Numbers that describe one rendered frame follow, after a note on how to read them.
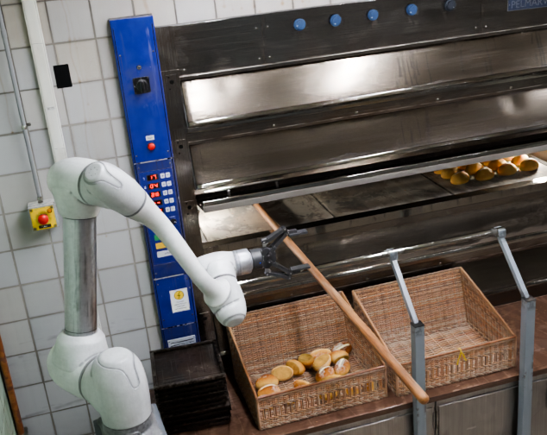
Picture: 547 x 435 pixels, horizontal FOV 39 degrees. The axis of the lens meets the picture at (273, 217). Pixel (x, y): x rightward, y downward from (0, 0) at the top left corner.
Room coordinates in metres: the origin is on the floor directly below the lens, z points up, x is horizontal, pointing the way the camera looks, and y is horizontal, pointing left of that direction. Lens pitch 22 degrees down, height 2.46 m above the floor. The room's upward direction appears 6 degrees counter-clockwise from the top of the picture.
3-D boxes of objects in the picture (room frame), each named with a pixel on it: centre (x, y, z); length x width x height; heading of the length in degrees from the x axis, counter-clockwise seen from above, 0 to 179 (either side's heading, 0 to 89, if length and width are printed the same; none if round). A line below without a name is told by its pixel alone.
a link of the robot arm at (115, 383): (2.01, 0.52, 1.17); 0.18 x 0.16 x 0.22; 49
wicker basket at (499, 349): (2.91, -0.64, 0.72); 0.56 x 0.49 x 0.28; 104
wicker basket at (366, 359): (2.78, -0.07, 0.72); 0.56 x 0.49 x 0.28; 105
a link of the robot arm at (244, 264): (2.43, 0.12, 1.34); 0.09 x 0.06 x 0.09; 14
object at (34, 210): (2.78, 0.88, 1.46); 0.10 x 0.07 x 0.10; 103
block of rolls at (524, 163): (3.73, -1.03, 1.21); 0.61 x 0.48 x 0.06; 13
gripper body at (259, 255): (2.44, 0.05, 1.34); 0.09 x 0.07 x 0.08; 104
